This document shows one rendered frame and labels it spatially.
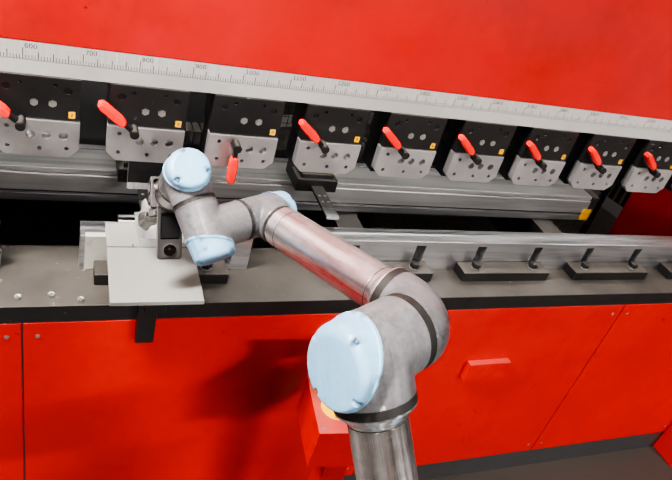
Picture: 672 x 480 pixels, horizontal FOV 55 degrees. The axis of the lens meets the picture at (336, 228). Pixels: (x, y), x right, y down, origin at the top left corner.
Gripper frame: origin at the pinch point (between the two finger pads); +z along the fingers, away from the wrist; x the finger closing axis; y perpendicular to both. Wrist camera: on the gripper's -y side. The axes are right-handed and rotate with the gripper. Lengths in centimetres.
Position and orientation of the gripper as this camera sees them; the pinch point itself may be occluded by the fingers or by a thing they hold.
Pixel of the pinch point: (160, 229)
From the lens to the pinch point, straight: 142.2
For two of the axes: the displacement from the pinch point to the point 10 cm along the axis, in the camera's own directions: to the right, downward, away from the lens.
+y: -0.7, -9.7, 2.3
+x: -9.2, -0.2, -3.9
